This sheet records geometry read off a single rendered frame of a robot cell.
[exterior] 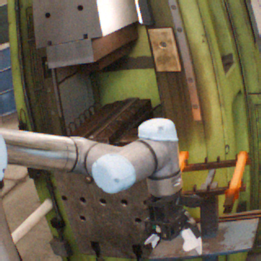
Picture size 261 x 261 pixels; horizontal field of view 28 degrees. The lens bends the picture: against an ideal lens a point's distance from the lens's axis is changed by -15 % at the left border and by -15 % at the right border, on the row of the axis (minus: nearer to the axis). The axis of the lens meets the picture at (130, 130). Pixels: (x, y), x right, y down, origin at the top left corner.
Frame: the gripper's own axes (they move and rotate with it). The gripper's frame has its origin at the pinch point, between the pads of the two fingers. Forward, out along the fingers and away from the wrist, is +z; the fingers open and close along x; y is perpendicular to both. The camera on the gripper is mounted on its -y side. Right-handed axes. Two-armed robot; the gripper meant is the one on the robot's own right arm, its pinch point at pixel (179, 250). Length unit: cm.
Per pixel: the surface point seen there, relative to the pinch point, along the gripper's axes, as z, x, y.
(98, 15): -52, -60, -51
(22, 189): 93, -262, -140
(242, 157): 1, -14, -59
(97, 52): -36, -66, -53
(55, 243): 53, -112, -45
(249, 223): 28, -9, -58
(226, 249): 27.8, -9.1, -38.7
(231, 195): 0.2, -3.2, -32.2
